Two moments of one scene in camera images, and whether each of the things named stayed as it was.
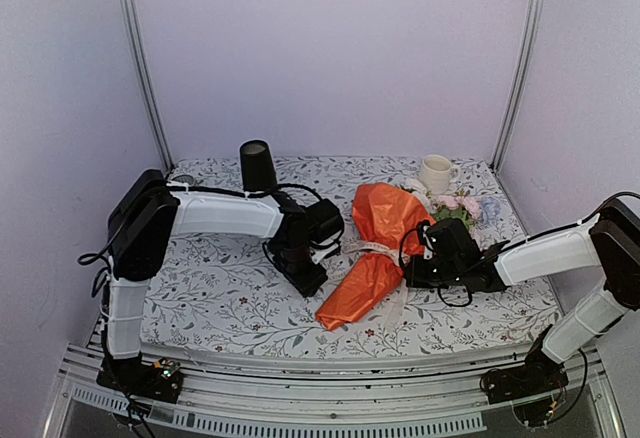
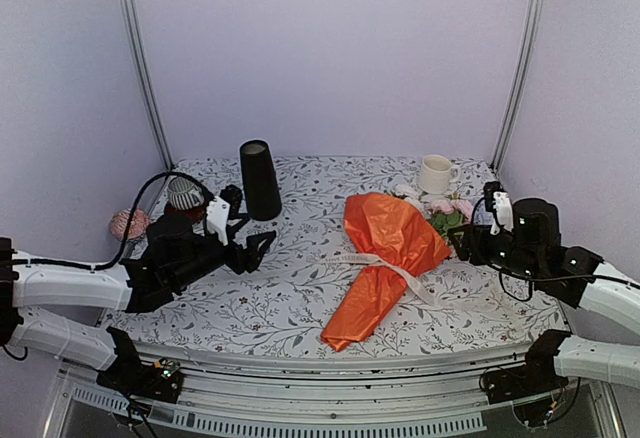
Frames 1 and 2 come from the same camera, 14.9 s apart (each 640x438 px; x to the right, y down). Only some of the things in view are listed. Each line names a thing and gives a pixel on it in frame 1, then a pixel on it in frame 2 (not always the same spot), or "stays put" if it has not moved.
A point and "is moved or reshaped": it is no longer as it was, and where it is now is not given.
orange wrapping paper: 364,280 is moved or reshaped
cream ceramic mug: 437,172 stays put
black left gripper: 308,285 → 252,259
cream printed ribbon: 400,258 is moved or reshaped
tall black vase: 258,174 stays put
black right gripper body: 447,276 → 519,259
